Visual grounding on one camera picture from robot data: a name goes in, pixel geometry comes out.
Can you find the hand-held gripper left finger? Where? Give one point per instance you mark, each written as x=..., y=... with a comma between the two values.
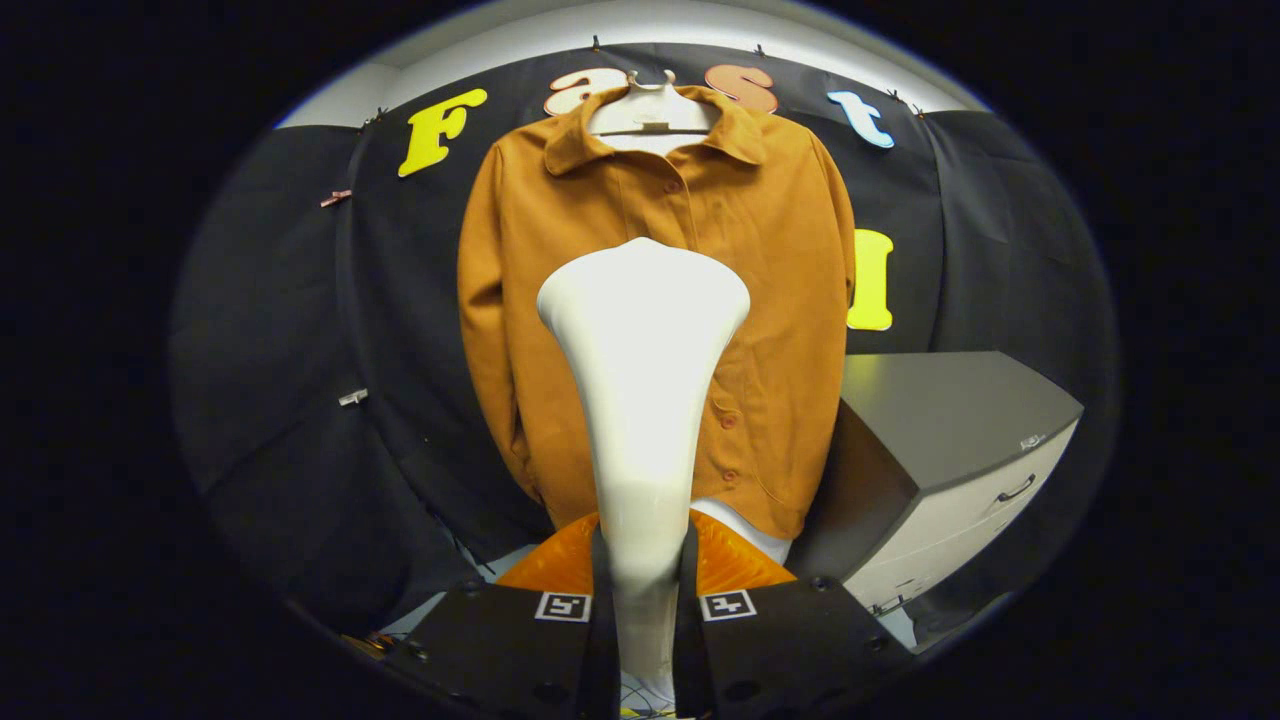
x=520, y=650

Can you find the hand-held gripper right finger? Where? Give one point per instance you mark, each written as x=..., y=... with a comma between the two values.
x=790, y=650

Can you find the white garment steamer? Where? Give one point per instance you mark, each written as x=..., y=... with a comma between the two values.
x=640, y=400

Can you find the brown button-up shirt clothes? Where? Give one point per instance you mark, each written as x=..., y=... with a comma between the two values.
x=780, y=250

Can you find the white garment form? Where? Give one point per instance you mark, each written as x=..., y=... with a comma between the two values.
x=745, y=530

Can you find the white clothes hanger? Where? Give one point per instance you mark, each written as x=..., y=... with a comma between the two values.
x=650, y=110

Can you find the grey drawer cabinet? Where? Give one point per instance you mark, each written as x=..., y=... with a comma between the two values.
x=940, y=410

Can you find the small white clip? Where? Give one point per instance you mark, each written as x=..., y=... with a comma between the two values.
x=353, y=397

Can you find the black backdrop cloth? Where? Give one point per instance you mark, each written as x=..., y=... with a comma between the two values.
x=280, y=300

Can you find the small red clip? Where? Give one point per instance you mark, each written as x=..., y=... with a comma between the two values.
x=336, y=198

